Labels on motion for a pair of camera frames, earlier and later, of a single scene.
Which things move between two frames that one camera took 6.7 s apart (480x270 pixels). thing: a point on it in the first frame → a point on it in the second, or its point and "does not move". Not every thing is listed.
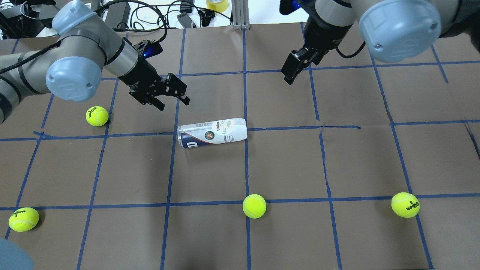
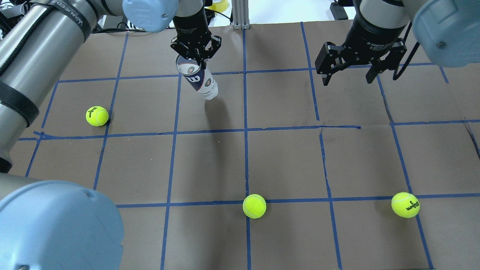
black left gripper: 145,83 → 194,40
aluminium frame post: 240,11 does not move
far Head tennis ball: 405,204 does not move
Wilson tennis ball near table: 96,116 does not move
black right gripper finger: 290,66 → 371,75
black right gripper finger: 307,60 → 326,80
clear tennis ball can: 219,131 → 201,80
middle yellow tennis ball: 254,206 does not move
